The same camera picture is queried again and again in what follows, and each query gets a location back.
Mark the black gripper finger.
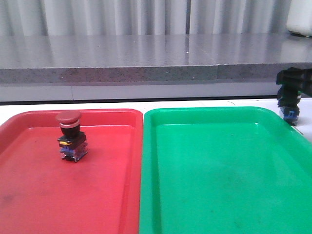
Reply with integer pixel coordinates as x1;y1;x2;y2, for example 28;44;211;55
276;67;312;97

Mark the green mushroom push button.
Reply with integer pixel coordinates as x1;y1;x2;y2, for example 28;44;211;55
277;85;301;126

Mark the red mushroom push button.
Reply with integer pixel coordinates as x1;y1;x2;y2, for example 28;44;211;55
56;110;88;162

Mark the white container on counter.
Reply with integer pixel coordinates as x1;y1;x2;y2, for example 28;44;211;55
286;0;312;37

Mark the green plastic tray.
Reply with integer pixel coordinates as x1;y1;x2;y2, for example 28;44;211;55
139;107;312;234

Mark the grey stone counter slab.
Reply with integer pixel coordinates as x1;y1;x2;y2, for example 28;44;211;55
0;33;312;85

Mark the red plastic tray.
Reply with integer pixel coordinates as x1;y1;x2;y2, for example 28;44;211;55
0;109;143;234

